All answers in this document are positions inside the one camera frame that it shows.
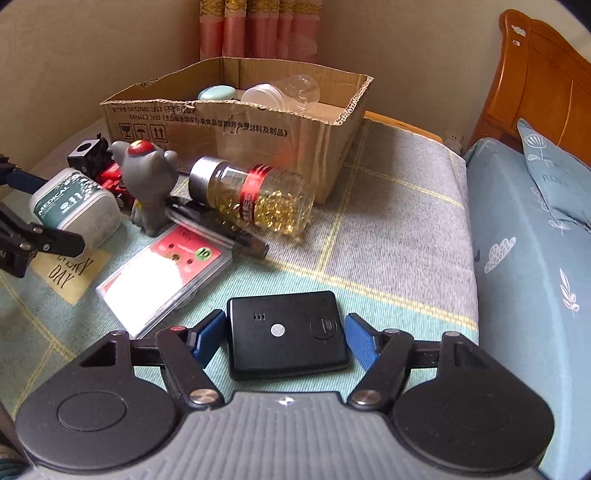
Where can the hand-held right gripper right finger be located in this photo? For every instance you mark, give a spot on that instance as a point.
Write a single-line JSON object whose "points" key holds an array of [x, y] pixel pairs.
{"points": [[359, 339]]}

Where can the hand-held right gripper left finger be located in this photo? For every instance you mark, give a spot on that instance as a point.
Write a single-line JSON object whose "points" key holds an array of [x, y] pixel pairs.
{"points": [[208, 336]]}

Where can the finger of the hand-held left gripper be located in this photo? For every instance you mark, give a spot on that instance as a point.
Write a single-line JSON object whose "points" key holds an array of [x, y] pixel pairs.
{"points": [[62, 242], [25, 181]]}

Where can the white bottle with green label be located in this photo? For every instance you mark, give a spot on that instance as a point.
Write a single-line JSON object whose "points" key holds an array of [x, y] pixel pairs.
{"points": [[78, 203]]}

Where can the black toy block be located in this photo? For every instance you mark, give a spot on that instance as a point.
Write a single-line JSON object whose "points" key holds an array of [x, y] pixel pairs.
{"points": [[85, 154]]}

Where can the black electronic device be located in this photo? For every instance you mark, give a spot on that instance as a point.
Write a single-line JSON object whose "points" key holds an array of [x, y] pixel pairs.
{"points": [[286, 334]]}

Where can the clear case with red card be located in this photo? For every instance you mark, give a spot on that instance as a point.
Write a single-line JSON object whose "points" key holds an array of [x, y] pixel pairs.
{"points": [[157, 277]]}

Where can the red toy train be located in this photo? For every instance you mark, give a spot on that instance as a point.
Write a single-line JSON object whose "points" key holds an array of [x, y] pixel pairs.
{"points": [[111, 177]]}

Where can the grey cat figurine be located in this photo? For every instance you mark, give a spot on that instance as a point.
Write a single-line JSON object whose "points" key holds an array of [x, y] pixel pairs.
{"points": [[147, 184]]}

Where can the capsule bottle with silver cap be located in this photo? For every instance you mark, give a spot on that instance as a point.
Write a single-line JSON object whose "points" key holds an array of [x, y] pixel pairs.
{"points": [[263, 194]]}

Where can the cardboard box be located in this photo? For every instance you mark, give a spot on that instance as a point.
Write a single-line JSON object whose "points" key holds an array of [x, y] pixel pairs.
{"points": [[277, 143]]}

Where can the black pen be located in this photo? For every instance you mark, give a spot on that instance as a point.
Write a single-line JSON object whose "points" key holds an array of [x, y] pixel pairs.
{"points": [[207, 228]]}

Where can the blue patterned bedsheet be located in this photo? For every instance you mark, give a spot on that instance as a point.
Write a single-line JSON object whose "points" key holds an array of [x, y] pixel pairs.
{"points": [[526, 323]]}

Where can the clear plastic jar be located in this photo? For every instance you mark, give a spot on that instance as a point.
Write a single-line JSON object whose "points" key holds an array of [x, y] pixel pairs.
{"points": [[286, 94]]}

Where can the blue patterned pillow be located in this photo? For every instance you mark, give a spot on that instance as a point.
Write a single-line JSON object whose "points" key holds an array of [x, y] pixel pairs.
{"points": [[558, 170]]}

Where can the pink curtain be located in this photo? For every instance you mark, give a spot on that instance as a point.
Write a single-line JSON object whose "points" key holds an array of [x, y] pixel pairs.
{"points": [[258, 30]]}

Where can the wooden headboard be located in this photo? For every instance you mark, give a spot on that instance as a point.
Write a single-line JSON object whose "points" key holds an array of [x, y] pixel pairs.
{"points": [[540, 83]]}

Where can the wooden bed frame rail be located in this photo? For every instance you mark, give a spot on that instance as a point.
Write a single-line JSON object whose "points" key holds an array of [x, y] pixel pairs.
{"points": [[401, 124]]}

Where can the white wall socket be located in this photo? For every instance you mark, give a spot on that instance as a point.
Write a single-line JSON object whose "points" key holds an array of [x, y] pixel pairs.
{"points": [[454, 141]]}

